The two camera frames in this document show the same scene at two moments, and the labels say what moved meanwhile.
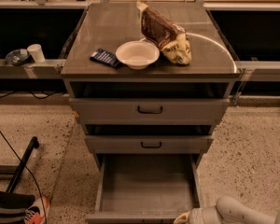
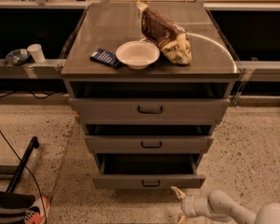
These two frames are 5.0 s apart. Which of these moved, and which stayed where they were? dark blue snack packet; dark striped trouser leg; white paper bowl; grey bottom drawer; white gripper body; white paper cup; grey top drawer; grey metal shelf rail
Moved: white gripper body; grey bottom drawer
Stayed: dark striped trouser leg; dark blue snack packet; grey top drawer; white paper bowl; white paper cup; grey metal shelf rail
